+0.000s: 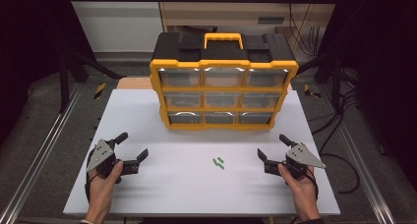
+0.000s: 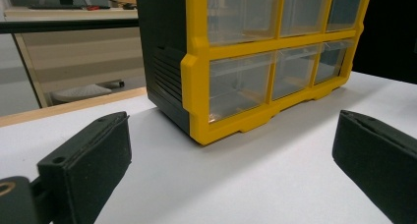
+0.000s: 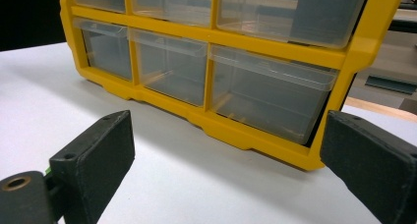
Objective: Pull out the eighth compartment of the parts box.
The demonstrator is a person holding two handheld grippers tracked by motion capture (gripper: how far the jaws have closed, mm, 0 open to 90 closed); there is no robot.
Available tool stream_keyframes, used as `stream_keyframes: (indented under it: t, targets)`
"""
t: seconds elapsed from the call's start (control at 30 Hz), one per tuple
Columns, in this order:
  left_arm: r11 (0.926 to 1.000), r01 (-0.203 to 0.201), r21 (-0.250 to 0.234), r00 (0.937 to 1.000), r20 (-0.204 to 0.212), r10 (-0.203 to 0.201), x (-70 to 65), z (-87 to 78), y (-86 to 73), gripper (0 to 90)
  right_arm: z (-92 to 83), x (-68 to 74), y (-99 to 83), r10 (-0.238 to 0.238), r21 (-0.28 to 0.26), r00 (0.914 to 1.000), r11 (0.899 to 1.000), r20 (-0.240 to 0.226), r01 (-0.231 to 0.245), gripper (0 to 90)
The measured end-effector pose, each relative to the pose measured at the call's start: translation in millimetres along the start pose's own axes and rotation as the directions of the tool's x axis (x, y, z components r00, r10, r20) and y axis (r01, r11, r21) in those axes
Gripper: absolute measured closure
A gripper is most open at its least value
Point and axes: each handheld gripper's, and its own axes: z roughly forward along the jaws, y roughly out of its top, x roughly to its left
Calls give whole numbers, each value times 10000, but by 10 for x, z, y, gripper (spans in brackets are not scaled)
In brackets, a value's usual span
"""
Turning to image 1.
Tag yellow black drawer organizer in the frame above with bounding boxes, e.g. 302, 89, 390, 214
149, 31, 300, 132

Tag person's left hand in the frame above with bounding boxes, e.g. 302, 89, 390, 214
87, 160, 125, 216

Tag person's right hand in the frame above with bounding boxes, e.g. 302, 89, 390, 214
277, 163, 322, 223

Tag yellow black striped tape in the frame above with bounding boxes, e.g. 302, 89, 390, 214
303, 84, 323, 99
92, 82, 108, 101

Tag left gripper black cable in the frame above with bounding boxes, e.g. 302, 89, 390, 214
84, 148, 100, 204

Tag wooden cabinet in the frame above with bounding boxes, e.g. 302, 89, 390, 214
156, 0, 342, 35

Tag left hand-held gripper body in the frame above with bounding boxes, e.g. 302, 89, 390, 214
86, 139, 125, 180

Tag black metal stand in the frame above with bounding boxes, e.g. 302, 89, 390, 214
58, 49, 126, 114
296, 50, 344, 114

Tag aluminium floor rail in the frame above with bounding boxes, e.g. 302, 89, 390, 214
0, 83, 84, 224
319, 84, 396, 224

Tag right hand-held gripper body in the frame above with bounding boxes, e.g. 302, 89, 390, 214
276, 142, 327, 181

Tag set of clear organizer drawers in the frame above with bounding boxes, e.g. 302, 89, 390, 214
157, 67, 290, 126

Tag white panel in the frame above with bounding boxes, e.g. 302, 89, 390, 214
64, 0, 165, 54

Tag bundle of black floor cables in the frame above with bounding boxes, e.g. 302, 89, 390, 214
307, 88, 361, 136

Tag black curtain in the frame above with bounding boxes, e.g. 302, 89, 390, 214
0, 0, 96, 147
319, 0, 417, 190

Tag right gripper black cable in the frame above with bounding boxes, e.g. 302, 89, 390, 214
306, 166, 320, 202

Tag hanging black wall cables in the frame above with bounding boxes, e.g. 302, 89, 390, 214
287, 2, 322, 57

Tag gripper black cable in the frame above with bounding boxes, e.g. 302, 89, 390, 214
84, 148, 100, 204
306, 166, 320, 202

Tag looped black floor cable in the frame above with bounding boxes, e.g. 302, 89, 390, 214
319, 152, 361, 196

